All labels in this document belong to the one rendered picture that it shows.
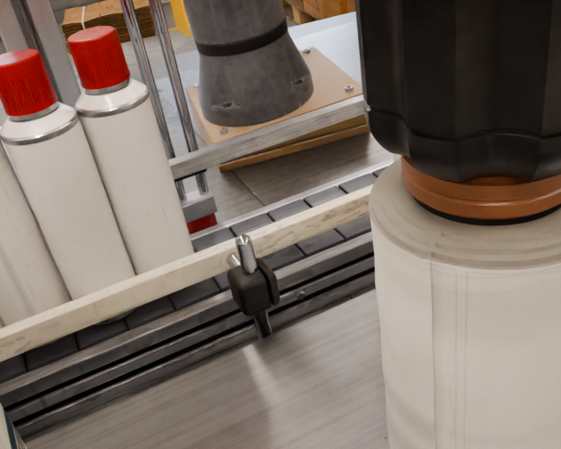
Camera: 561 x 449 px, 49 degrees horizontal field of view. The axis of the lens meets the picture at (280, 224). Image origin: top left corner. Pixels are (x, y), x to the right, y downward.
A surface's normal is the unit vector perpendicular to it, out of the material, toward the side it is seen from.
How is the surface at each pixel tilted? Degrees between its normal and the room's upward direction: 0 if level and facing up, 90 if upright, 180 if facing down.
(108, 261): 90
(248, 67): 74
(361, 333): 0
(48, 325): 90
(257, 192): 0
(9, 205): 90
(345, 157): 0
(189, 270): 90
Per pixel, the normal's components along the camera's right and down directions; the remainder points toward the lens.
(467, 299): -0.41, 0.56
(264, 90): 0.17, 0.26
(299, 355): -0.15, -0.83
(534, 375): 0.15, 0.54
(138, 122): 0.68, 0.31
